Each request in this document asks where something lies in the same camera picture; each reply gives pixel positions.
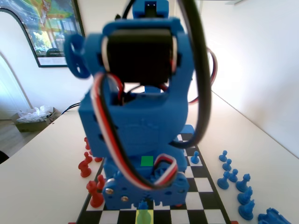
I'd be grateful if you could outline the blue chess queen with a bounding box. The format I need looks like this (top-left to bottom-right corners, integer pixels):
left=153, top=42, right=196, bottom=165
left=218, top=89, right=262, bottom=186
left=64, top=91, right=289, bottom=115
left=137, top=201, right=150, bottom=224

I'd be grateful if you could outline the red chess knight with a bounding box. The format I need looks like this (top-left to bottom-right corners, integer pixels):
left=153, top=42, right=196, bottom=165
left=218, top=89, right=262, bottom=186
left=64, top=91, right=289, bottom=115
left=78, top=160, right=92, bottom=178

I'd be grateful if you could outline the black and white chessboard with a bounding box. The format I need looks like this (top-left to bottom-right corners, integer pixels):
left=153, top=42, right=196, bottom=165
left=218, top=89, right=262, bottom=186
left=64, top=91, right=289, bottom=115
left=74, top=133, right=232, bottom=224

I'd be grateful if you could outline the clear plastic wrap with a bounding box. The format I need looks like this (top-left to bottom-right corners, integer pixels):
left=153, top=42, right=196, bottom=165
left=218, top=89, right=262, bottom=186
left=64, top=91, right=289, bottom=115
left=16, top=105, right=54, bottom=123

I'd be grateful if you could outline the cardboard box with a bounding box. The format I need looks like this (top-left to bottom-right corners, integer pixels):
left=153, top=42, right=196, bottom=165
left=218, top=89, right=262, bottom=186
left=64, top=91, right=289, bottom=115
left=11, top=106, right=62, bottom=133

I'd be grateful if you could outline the red white black servo wire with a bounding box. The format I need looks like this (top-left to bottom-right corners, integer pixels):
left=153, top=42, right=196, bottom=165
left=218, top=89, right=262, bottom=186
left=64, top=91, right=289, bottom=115
left=188, top=48, right=219, bottom=106
left=92, top=72, right=178, bottom=191

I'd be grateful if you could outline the black power cable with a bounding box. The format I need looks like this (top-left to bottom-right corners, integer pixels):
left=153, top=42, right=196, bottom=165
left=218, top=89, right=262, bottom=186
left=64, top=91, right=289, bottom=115
left=66, top=102, right=81, bottom=111
left=60, top=107, right=80, bottom=115

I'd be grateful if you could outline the thick black camera cable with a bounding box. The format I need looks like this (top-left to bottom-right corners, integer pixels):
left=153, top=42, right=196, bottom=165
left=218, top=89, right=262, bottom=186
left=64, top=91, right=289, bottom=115
left=172, top=0, right=212, bottom=149

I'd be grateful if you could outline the framed wall poster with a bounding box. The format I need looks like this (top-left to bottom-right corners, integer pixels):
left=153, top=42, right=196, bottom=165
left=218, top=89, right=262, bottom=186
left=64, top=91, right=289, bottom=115
left=0, top=0, right=86, bottom=68

